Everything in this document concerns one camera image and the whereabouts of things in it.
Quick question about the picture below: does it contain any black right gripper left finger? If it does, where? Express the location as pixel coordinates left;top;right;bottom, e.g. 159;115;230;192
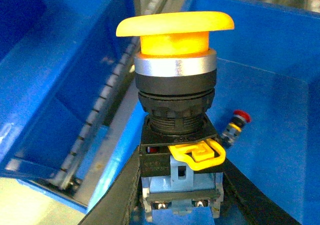
79;148;141;225

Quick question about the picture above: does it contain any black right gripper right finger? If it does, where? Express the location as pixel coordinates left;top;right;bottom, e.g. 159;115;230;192
222;159;299;225

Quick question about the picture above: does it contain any yellow mushroom push button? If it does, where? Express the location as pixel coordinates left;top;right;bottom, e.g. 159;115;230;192
116;11;235;223

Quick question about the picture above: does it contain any red mushroom push button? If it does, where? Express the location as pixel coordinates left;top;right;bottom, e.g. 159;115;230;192
220;109;252;149

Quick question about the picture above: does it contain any blue right target bin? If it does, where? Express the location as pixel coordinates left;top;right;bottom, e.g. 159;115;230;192
99;0;320;225

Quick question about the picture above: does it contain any blue middle plastic bin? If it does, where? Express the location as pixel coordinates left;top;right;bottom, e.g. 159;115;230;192
0;0;141;181

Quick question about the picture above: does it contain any metal roller rack frame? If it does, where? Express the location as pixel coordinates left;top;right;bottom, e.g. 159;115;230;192
48;0;184;212

